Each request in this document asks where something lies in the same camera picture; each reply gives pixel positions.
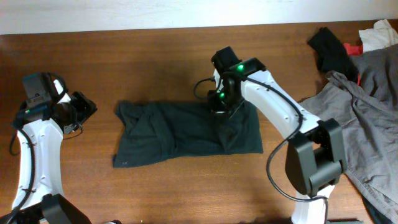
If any black Nike t-shirt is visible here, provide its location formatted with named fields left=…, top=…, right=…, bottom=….
left=113, top=101, right=263, bottom=168

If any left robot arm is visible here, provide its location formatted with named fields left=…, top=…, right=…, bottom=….
left=1, top=91, right=97, bottom=223

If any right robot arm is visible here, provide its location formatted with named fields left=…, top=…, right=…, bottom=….
left=210, top=55, right=348, bottom=223

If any black garment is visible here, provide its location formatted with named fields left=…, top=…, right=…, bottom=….
left=307, top=27, right=359, bottom=83

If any red garment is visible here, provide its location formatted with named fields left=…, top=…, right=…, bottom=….
left=343, top=43, right=363, bottom=85

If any grey garment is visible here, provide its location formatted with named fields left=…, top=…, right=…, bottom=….
left=301, top=45, right=397, bottom=223

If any white garment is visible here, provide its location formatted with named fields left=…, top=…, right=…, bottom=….
left=358, top=19, right=397, bottom=53

